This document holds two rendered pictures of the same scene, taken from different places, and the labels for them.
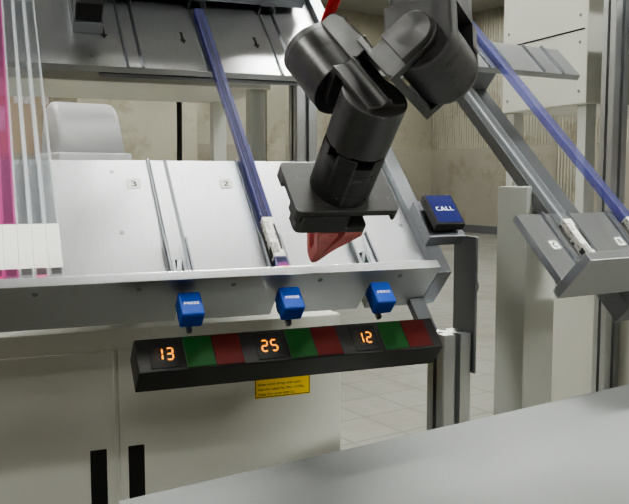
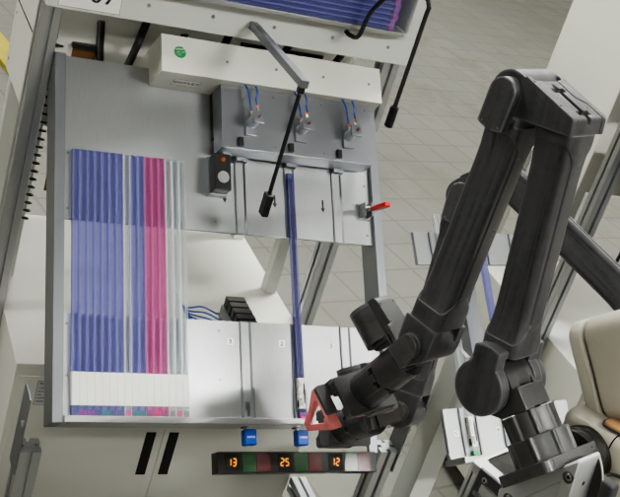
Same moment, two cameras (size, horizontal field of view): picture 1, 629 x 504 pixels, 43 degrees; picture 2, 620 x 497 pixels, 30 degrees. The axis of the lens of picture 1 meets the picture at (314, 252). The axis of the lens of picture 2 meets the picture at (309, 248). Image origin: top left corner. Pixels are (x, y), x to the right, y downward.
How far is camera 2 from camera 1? 1.56 m
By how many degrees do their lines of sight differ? 21
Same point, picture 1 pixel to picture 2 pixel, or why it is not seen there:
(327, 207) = (335, 442)
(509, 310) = (432, 415)
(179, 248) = (248, 393)
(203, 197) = (267, 354)
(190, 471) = (202, 450)
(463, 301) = (399, 432)
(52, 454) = (124, 431)
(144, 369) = (221, 470)
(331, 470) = not seen: outside the picture
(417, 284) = not seen: hidden behind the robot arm
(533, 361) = (436, 449)
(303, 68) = not seen: hidden behind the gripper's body
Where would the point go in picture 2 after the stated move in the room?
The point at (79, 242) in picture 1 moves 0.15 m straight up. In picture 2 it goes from (197, 386) to (217, 319)
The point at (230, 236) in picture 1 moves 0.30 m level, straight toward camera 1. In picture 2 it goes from (277, 386) to (287, 485)
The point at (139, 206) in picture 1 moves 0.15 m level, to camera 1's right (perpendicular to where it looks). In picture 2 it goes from (231, 359) to (306, 379)
